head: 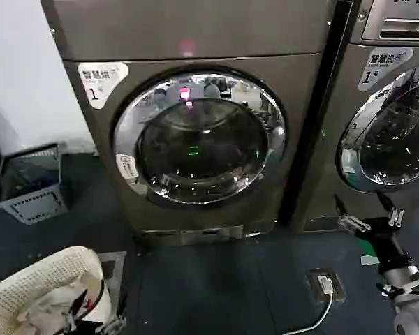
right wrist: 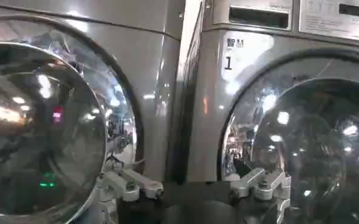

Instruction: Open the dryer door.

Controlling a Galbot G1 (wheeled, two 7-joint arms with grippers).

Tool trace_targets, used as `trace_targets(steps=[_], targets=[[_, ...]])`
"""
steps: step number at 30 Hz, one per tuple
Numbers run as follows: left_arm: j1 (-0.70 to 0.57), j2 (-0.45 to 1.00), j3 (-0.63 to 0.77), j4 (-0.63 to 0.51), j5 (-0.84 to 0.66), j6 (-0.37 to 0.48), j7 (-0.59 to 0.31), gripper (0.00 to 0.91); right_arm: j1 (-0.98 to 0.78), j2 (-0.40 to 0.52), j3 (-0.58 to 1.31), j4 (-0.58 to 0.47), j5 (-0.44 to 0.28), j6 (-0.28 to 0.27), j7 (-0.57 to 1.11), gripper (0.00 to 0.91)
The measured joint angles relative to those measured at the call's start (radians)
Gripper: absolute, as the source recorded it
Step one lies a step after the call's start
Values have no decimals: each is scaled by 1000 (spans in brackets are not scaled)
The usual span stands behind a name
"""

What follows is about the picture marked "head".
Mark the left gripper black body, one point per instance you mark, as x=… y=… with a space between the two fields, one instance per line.
x=90 y=328

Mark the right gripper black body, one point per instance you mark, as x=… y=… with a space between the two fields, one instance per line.
x=384 y=240

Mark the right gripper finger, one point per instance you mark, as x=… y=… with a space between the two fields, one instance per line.
x=354 y=222
x=396 y=217

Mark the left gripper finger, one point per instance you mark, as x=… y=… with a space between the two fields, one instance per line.
x=116 y=324
x=71 y=319

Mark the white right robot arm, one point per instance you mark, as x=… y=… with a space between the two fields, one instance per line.
x=413 y=314

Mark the white floor tape piece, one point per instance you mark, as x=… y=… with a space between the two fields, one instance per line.
x=369 y=260

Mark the white cloth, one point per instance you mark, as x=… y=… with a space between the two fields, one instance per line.
x=45 y=314

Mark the white perforated laundry basket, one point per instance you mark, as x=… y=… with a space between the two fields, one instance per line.
x=45 y=270

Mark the metal floor socket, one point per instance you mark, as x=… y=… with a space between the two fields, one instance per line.
x=337 y=286

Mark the round chrome-rimmed glass door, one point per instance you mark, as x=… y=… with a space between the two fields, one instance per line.
x=391 y=150

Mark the grey dryer with drawer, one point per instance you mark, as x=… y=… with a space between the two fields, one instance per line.
x=330 y=115

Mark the grey plastic laundry basket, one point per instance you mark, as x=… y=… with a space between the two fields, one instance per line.
x=31 y=206

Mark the white number sticker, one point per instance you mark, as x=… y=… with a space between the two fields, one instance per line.
x=103 y=83
x=384 y=68

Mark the small white door sticker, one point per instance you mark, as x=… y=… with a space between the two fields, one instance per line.
x=126 y=168

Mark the round glass dryer door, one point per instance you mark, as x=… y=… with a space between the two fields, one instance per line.
x=199 y=153

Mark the grey dryer drawer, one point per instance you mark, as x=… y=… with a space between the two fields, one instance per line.
x=398 y=17

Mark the grey dryer with sticker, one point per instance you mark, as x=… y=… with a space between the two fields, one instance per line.
x=209 y=31

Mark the metal floor hatch frame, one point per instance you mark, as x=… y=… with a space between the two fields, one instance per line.
x=113 y=258

